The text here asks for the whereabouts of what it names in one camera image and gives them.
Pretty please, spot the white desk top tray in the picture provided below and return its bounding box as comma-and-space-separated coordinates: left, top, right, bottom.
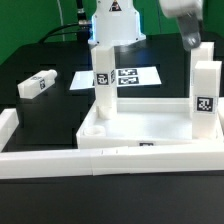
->
75, 97, 224, 150

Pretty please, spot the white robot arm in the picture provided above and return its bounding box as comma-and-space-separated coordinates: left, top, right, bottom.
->
88, 0, 203, 51

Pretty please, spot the fiducial marker sheet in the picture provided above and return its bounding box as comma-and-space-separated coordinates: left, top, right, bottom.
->
70, 66, 162, 90

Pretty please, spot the black cable bundle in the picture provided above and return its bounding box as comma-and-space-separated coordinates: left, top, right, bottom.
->
38, 19, 93, 44

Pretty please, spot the white obstacle fence frame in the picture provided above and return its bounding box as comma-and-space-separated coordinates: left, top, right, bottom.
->
0, 108, 224, 179

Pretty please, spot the white cable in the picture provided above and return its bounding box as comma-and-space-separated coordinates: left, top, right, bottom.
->
57, 0, 66, 42

